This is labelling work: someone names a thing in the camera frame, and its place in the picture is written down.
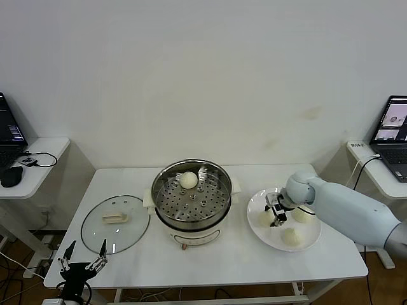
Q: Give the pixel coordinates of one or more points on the small black usb hub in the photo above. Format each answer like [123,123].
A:
[28,161]

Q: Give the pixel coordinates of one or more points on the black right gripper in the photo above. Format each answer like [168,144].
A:
[281,208]

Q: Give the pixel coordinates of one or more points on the white side table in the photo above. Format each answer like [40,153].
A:
[47,149]
[381,187]

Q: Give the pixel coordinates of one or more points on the white power strip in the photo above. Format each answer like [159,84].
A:
[31,273]

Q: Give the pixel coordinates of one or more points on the white label sticker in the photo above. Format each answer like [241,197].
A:
[358,145]

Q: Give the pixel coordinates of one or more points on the white table frame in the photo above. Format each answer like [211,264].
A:
[118,297]

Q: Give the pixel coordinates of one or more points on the white steamed baozi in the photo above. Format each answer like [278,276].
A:
[188,180]
[302,216]
[292,237]
[264,220]

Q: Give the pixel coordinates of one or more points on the round glass pot lid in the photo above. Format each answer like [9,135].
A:
[115,218]

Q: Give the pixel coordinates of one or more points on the white electric cooker pot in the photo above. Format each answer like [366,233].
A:
[197,236]

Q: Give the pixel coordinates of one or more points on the black computer mouse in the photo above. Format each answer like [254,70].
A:
[12,177]

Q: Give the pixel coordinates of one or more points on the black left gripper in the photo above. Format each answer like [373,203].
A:
[76,273]

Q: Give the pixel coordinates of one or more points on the white round plate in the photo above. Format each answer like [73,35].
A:
[313,233]

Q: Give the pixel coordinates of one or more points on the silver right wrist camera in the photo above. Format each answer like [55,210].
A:
[271,199]

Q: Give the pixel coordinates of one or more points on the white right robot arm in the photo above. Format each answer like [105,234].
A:
[349,206]

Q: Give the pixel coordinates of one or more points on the white wall outlet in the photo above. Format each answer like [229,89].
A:
[47,212]

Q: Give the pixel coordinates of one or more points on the grey laptop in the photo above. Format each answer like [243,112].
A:
[394,155]

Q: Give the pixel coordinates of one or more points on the perforated steel steamer basket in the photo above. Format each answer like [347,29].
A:
[178,206]

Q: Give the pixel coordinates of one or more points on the black laptop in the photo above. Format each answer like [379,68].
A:
[8,127]

